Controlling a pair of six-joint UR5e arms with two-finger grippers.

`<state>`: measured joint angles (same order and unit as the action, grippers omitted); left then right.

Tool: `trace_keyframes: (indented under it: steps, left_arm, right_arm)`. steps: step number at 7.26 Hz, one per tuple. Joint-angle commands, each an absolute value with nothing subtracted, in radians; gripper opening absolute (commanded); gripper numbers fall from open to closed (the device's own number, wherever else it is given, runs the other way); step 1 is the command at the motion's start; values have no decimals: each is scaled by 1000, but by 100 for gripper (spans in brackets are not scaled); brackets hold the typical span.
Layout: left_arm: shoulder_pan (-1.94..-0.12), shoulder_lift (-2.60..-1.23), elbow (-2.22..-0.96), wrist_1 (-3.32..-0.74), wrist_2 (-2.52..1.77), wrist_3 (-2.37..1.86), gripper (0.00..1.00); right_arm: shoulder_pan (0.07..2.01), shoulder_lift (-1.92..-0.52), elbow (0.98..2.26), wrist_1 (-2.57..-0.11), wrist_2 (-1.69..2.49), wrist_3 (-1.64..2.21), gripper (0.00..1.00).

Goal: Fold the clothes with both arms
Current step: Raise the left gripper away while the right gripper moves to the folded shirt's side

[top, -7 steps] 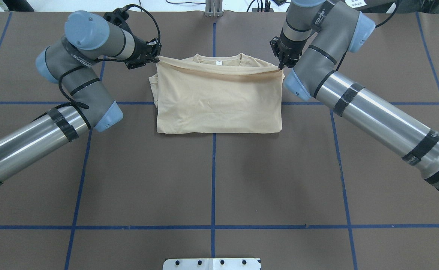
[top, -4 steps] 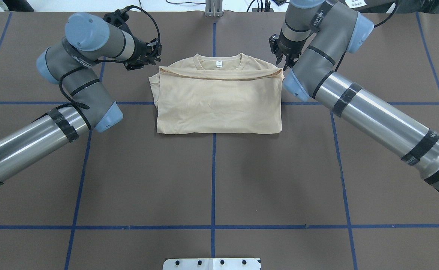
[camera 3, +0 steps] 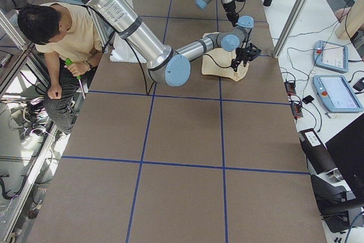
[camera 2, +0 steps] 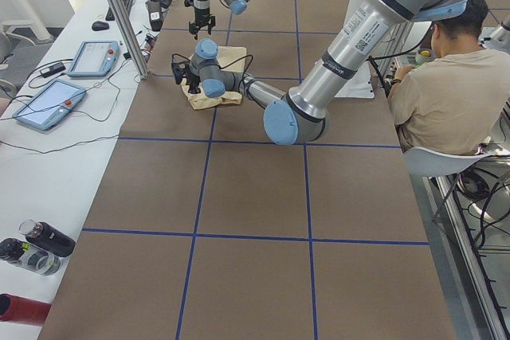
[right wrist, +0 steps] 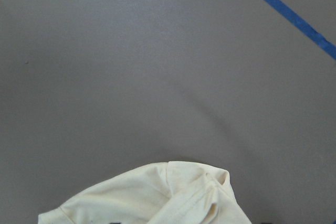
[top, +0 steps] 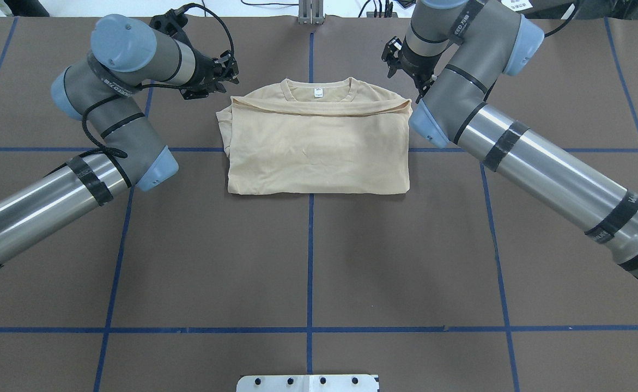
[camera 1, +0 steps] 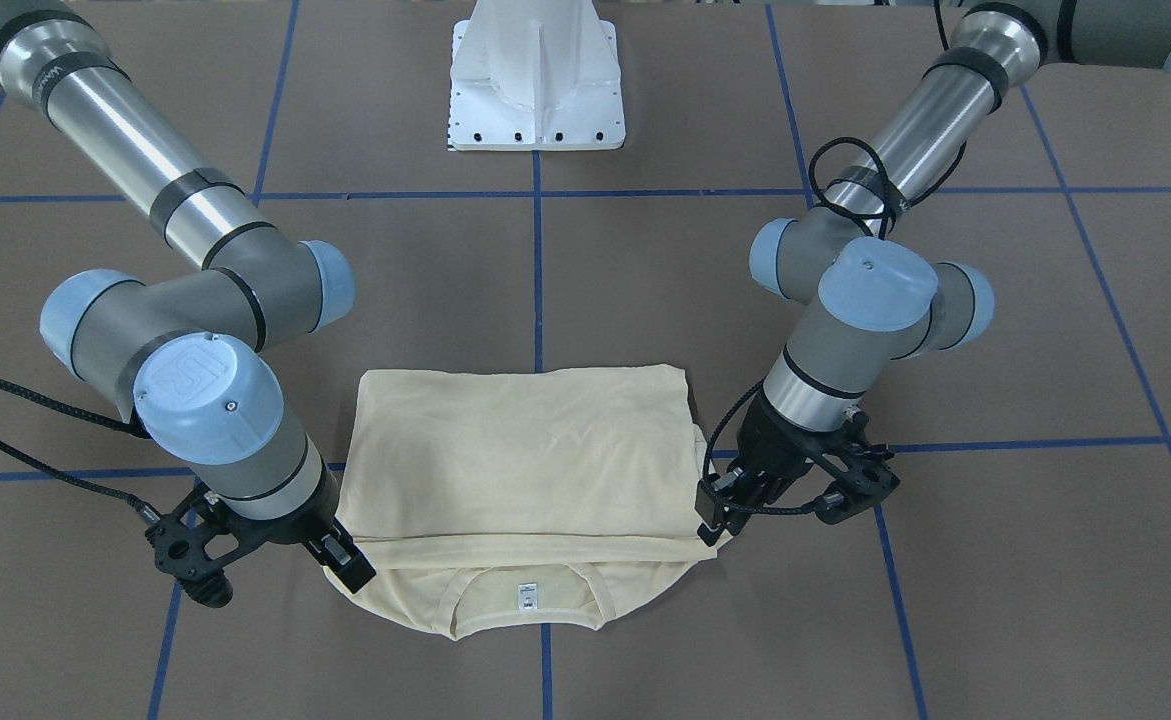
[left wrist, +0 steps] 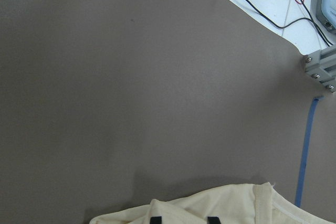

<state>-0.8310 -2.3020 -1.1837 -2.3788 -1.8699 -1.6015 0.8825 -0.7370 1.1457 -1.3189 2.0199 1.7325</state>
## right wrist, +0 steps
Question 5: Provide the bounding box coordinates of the cream long-sleeve graphic shirt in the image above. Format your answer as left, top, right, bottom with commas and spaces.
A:
38, 161, 249, 223

